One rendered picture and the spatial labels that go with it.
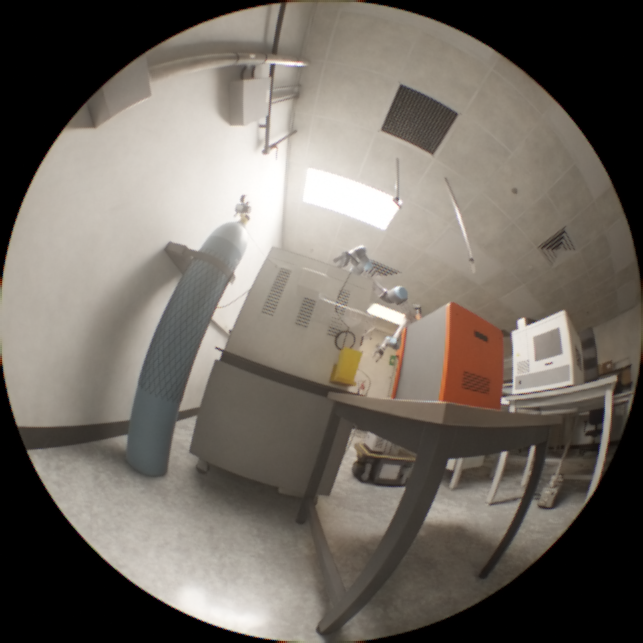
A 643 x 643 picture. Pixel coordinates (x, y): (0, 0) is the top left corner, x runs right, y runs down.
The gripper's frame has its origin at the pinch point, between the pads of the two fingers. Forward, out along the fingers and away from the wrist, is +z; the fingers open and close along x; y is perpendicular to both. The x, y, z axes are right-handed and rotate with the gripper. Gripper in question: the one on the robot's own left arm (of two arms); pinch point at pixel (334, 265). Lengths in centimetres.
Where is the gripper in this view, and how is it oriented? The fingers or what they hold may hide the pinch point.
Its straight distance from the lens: 148.3
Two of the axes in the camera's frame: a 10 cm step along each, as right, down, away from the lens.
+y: -6.1, -7.7, 2.1
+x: 1.0, -3.3, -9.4
